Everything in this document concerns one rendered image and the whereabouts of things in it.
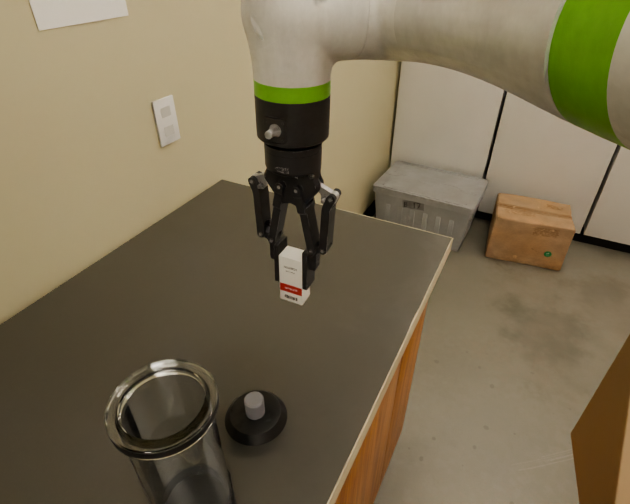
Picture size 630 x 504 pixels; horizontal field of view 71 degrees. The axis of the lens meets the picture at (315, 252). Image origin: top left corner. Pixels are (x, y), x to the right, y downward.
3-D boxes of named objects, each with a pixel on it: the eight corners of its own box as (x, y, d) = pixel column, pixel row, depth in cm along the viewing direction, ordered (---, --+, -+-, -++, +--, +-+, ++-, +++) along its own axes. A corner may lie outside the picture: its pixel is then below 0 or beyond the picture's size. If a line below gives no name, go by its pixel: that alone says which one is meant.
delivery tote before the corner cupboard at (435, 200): (367, 230, 283) (371, 185, 263) (391, 202, 312) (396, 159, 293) (462, 258, 259) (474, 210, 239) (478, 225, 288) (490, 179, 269)
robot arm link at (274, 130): (344, 86, 56) (280, 76, 59) (304, 113, 47) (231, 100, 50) (341, 132, 59) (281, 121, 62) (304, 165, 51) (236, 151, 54)
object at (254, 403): (213, 437, 65) (207, 411, 61) (249, 391, 71) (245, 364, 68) (266, 465, 61) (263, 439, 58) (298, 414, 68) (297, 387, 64)
